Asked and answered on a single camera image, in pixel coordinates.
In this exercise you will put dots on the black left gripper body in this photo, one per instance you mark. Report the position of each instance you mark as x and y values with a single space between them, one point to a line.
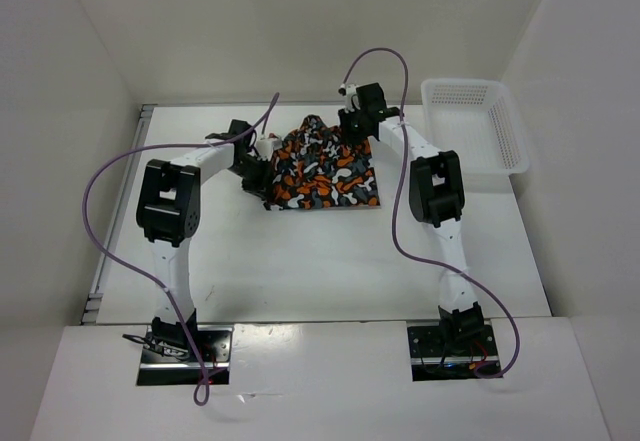
254 174

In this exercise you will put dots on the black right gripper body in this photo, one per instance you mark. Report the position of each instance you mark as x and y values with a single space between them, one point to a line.
353 125

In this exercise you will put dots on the orange camouflage shorts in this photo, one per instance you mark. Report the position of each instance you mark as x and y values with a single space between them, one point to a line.
315 169

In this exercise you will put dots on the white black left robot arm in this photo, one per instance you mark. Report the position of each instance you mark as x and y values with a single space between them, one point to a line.
169 214

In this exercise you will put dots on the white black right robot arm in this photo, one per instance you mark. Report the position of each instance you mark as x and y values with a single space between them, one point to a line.
436 194

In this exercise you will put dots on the white perforated plastic basket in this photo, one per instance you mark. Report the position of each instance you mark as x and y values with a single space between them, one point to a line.
479 120

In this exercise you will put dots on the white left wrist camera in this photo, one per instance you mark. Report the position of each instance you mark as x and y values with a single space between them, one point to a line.
265 147

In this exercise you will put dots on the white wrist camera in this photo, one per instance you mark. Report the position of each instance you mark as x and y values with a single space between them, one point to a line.
265 147
350 95

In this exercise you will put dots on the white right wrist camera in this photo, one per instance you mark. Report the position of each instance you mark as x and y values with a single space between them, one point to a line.
350 95

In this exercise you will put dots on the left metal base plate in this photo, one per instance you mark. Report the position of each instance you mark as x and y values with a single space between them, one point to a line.
162 364

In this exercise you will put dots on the metal base plate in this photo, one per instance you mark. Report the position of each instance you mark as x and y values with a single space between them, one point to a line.
433 360
162 364

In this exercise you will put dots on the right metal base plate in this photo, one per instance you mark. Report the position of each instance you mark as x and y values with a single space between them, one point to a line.
433 360

